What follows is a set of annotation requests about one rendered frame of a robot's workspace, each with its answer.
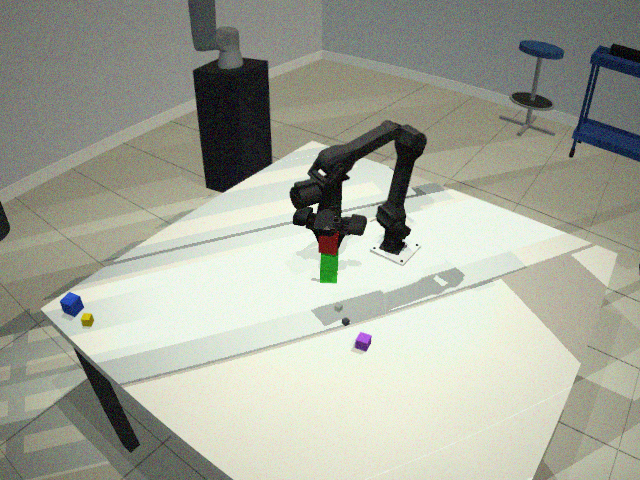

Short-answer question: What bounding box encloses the blue cube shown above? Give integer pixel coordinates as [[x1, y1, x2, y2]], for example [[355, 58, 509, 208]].
[[60, 292, 84, 317]]

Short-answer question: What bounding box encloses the red block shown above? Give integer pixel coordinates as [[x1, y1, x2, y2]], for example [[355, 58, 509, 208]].
[[318, 231, 339, 255]]

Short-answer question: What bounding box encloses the small yellow cube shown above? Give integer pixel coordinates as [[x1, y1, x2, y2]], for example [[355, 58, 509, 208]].
[[81, 313, 94, 326]]

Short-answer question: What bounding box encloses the purple block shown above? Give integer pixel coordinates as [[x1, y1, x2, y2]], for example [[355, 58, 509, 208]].
[[355, 332, 372, 352]]

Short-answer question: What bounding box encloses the green block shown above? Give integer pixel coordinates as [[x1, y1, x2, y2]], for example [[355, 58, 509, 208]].
[[321, 251, 338, 271], [320, 261, 337, 283]]

